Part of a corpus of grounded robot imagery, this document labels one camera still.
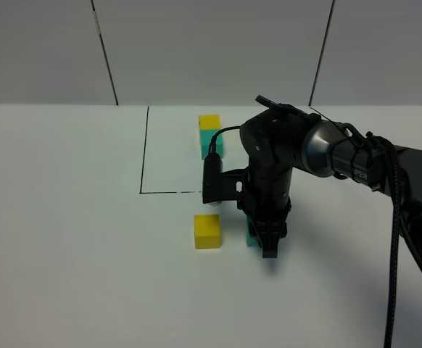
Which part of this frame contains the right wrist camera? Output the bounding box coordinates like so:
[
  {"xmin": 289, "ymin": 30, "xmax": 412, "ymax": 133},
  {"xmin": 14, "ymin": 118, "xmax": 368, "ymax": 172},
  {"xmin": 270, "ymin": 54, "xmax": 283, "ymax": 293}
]
[{"xmin": 202, "ymin": 153, "xmax": 248, "ymax": 204}]

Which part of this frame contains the right black camera cable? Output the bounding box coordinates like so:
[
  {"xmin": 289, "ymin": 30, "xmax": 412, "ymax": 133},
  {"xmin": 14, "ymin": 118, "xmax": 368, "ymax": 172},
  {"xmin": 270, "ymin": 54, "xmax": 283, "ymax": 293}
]
[{"xmin": 206, "ymin": 125, "xmax": 241, "ymax": 157}]

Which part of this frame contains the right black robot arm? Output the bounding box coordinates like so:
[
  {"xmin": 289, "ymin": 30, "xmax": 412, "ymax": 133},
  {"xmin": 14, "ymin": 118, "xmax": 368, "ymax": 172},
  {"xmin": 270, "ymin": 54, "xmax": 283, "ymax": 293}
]
[{"xmin": 239, "ymin": 96, "xmax": 422, "ymax": 272}]

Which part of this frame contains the teal template block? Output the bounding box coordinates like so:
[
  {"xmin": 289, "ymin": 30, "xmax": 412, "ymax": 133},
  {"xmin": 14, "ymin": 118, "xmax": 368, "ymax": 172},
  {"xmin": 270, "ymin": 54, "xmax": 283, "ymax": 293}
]
[{"xmin": 199, "ymin": 130, "xmax": 224, "ymax": 160}]

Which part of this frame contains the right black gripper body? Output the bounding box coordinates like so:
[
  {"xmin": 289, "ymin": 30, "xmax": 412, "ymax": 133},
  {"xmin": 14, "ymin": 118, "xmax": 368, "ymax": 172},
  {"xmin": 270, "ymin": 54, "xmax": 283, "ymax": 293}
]
[{"xmin": 245, "ymin": 165, "xmax": 291, "ymax": 220}]

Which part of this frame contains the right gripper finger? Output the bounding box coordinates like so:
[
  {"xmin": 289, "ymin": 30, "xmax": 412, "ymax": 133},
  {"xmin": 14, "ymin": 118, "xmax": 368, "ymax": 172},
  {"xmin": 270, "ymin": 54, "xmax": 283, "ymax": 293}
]
[{"xmin": 252, "ymin": 219, "xmax": 287, "ymax": 259}]

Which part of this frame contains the yellow template block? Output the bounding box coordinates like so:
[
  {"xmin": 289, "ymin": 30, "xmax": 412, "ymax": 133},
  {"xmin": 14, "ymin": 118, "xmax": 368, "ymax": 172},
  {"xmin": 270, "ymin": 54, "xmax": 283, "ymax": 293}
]
[{"xmin": 199, "ymin": 115, "xmax": 221, "ymax": 131}]

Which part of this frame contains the braided black arm cable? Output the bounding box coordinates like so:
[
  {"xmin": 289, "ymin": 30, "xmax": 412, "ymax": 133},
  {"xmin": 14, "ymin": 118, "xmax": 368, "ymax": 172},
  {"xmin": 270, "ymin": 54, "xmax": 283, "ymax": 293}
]
[{"xmin": 363, "ymin": 132, "xmax": 422, "ymax": 348}]

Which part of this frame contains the white template paper sheet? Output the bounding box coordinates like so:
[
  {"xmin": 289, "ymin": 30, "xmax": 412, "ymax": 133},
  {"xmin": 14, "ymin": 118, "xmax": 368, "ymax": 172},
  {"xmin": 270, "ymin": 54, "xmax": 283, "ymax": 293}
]
[{"xmin": 141, "ymin": 106, "xmax": 265, "ymax": 193}]

